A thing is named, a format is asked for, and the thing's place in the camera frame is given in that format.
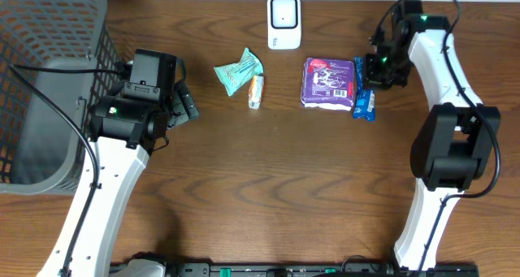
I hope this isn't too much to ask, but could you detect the blue cookie package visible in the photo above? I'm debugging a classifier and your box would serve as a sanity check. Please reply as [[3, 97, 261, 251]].
[[353, 56, 375, 122]]

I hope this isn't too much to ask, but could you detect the red purple pad package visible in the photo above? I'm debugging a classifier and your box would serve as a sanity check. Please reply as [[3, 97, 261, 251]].
[[301, 58, 355, 111]]

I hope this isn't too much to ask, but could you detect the teal wet wipes pack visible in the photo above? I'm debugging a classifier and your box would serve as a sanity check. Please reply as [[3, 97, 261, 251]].
[[214, 48, 264, 97]]

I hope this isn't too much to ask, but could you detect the orange white snack bar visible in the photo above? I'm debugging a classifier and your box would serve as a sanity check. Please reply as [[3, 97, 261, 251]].
[[248, 76, 264, 110]]

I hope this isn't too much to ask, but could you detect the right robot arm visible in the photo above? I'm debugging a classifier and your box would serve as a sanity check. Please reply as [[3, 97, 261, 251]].
[[362, 13, 501, 276]]

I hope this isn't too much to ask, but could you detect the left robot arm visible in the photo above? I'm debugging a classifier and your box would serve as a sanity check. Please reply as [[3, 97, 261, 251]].
[[38, 50, 198, 276]]

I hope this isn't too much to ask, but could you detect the white barcode scanner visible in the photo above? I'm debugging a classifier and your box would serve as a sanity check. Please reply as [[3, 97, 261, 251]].
[[266, 0, 302, 50]]

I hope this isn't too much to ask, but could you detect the grey plastic mesh basket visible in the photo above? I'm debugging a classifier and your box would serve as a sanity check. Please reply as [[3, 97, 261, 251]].
[[1, 0, 121, 195]]

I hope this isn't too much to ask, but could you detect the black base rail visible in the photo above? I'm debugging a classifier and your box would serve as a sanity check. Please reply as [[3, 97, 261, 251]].
[[109, 252, 480, 277]]

